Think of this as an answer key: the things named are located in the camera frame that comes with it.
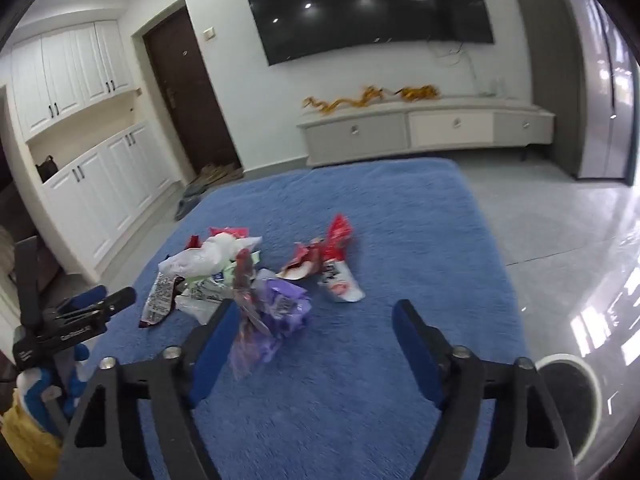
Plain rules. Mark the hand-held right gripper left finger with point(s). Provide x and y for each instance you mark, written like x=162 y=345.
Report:
x=215 y=350

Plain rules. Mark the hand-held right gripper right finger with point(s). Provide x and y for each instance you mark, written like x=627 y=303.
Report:
x=415 y=342

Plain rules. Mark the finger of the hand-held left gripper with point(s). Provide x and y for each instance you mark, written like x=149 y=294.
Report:
x=117 y=300
x=90 y=296

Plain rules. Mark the clear red wrapper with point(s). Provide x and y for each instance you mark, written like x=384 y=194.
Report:
x=247 y=330

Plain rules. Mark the white plastic bag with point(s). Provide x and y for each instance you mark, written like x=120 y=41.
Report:
x=205 y=257

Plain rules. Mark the red white snack packet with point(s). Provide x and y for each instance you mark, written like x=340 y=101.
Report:
x=340 y=275

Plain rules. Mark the white round trash bin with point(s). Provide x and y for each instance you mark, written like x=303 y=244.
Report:
x=570 y=400

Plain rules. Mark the person's left hand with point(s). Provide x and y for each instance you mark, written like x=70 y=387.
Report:
x=32 y=395

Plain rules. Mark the brown white snack packet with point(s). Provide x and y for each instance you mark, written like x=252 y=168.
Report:
x=157 y=300

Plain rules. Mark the white green wrapper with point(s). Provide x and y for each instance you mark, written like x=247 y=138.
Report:
x=205 y=294

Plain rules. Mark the purple wrapper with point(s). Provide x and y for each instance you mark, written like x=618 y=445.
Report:
x=286 y=305

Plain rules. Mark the brown sofa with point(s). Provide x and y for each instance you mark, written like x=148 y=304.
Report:
x=10 y=255

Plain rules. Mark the white base cabinet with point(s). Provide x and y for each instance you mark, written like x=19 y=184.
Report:
x=110 y=185

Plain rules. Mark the flat red wrapper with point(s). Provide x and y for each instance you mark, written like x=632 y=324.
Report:
x=230 y=232

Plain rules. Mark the grey shoes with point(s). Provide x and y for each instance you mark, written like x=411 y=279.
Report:
x=189 y=202

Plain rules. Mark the crumpled red wrapper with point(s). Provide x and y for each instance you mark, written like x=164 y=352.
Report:
x=300 y=262

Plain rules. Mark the black bag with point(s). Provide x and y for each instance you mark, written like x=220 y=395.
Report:
x=47 y=169

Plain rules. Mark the blue fluffy blanket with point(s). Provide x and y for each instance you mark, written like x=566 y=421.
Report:
x=375 y=200

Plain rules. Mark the brown doormat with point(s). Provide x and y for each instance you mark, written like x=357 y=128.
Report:
x=217 y=174

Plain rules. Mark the dark brown door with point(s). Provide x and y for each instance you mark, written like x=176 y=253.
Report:
x=190 y=100

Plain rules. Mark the white grey television cabinet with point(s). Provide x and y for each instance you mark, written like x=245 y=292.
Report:
x=450 y=127

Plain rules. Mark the long gold dragon ornament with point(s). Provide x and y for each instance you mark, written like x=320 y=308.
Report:
x=345 y=102

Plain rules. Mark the short gold dragon ornament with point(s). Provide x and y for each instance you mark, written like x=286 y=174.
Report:
x=417 y=92

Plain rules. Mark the grey tall cabinet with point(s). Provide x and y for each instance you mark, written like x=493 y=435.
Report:
x=595 y=85

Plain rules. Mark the white wall cabinet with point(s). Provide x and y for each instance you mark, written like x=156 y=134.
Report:
x=70 y=75

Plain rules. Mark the beige light switch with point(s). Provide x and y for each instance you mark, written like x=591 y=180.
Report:
x=210 y=34

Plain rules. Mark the black wall television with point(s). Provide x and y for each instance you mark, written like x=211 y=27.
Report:
x=360 y=10

